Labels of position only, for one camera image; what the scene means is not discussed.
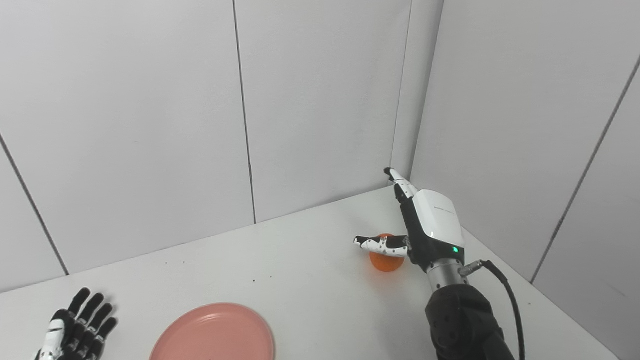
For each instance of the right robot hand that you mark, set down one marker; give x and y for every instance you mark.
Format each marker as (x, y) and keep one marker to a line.
(425, 225)

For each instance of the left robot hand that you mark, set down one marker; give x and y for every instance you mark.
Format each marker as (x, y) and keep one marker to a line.
(75, 330)

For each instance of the pink round plate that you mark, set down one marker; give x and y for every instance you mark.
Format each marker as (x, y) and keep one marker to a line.
(212, 332)

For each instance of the orange fruit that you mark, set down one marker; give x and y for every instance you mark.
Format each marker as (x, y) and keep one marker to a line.
(386, 261)

